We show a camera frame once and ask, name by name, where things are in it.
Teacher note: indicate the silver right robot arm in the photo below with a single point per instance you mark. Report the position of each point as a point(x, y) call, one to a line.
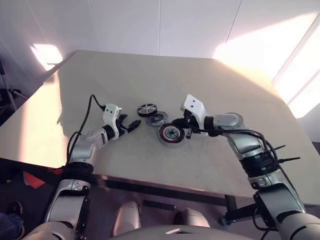
point(250, 146)

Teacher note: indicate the black table frame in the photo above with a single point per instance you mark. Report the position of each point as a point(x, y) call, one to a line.
point(231, 205)

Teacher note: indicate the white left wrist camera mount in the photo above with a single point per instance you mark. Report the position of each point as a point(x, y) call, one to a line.
point(111, 112)

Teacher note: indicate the silver robot torso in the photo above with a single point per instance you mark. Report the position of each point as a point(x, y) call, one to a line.
point(150, 233)

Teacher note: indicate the black caster wheel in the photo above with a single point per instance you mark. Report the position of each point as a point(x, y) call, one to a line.
point(225, 221)

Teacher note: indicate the bystander leg in blue jeans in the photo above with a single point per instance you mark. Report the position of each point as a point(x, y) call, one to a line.
point(10, 226)

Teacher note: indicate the red plastic piece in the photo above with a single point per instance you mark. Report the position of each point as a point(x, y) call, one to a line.
point(32, 181)

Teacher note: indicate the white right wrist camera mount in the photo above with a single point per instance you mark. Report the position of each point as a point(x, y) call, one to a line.
point(193, 105)

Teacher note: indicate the silver motor housing with stator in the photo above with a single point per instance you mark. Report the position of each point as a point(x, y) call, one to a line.
point(171, 135)

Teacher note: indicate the black spoked rotor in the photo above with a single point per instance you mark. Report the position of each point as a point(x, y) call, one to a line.
point(147, 108)

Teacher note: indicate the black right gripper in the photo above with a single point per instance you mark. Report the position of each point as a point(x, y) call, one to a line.
point(192, 123)

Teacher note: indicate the black zip tie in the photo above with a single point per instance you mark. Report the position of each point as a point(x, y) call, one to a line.
point(278, 148)
point(290, 159)

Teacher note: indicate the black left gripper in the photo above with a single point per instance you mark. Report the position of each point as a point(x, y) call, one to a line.
point(122, 128)

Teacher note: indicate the rounded beige shape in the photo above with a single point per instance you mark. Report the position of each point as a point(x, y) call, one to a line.
point(192, 217)
point(127, 217)

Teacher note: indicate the tripod stand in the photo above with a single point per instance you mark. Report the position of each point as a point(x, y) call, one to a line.
point(12, 96)

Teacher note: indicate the round grey motor lid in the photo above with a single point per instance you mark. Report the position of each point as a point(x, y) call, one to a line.
point(162, 117)

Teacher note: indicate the black shoe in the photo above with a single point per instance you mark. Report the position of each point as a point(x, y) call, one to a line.
point(13, 207)

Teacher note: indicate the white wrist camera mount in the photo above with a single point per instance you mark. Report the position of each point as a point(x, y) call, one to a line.
point(111, 112)
point(193, 105)

